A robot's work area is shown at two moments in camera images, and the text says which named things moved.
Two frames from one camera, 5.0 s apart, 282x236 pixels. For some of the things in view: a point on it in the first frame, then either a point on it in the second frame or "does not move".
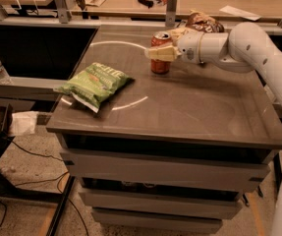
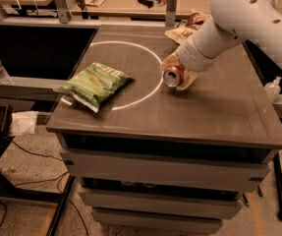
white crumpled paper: [24, 123] does not move
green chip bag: [93, 84] does not move
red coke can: [160, 39] to [173, 76]
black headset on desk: [147, 2] does not move
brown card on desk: [95, 1] does not move
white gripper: [189, 47] to [195, 58]
